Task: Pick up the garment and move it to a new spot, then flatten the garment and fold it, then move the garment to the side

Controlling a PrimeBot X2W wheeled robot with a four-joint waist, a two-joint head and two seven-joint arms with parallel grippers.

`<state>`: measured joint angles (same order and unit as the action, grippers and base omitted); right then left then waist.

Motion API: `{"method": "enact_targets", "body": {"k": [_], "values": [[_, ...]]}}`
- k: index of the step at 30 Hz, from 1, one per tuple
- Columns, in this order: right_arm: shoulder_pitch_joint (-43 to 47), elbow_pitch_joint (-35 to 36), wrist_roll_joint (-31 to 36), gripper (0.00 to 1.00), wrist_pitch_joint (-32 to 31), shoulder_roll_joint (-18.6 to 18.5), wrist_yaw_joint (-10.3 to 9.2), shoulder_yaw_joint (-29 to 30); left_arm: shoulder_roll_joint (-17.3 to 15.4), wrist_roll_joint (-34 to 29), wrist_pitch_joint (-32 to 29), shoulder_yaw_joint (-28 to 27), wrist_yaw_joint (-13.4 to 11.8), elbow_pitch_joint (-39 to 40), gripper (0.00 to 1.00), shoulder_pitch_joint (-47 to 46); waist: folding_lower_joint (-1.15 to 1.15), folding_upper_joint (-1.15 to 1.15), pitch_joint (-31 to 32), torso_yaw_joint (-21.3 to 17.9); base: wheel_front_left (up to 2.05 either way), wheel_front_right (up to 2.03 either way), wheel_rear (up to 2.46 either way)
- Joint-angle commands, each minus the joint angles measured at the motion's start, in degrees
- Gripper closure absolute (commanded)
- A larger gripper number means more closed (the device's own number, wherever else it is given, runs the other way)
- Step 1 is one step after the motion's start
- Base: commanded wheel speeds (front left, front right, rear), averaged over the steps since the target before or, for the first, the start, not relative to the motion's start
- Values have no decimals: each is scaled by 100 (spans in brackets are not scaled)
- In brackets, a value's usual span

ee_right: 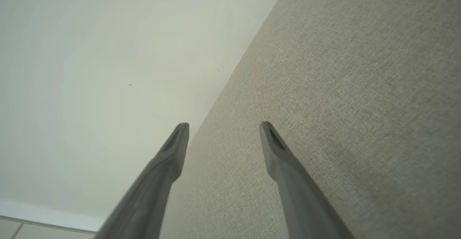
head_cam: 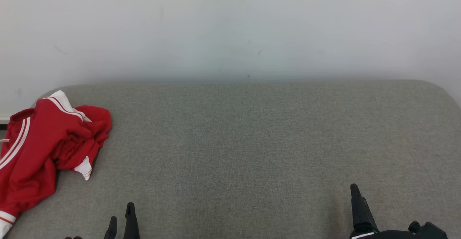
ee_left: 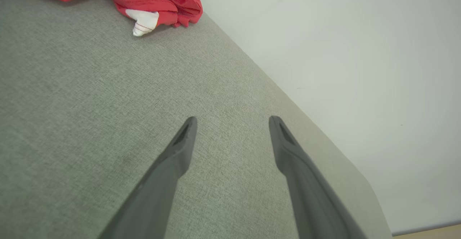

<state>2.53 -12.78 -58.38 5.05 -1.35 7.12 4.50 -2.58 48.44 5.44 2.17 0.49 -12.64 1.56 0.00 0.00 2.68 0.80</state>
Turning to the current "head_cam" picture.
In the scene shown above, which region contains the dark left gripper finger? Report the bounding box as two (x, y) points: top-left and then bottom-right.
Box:
(104, 216), (118, 239)
(124, 202), (140, 239)

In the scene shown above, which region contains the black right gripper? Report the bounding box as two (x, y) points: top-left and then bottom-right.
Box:
(350, 183), (426, 239)

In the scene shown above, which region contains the red white basketball jersey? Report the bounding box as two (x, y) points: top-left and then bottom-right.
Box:
(0, 90), (92, 238)

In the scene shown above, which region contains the grey fabric sofa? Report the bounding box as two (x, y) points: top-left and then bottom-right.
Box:
(0, 80), (461, 239)

